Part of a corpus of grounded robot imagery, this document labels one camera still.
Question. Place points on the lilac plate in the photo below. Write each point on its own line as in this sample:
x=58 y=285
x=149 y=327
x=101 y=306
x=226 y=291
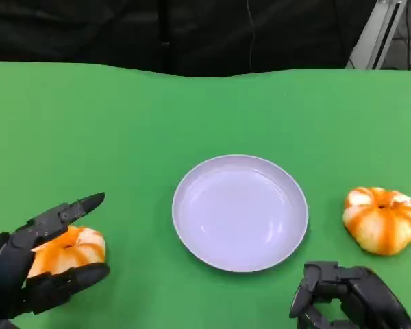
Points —
x=239 y=212

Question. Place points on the aluminium frame post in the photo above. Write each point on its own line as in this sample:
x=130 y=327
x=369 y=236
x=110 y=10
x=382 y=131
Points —
x=370 y=37

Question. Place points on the green table cloth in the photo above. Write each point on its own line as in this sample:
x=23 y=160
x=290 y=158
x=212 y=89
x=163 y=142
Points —
x=89 y=137

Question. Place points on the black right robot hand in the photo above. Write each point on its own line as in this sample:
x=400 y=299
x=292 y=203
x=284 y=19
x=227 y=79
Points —
x=370 y=294

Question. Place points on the orange and white bread roll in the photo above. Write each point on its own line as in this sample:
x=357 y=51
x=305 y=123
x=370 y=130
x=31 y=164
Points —
x=72 y=252
x=383 y=222

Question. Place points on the black backdrop curtain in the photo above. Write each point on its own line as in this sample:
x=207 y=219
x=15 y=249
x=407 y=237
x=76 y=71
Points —
x=123 y=31

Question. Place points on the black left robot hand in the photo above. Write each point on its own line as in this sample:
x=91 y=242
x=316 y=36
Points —
x=7 y=267

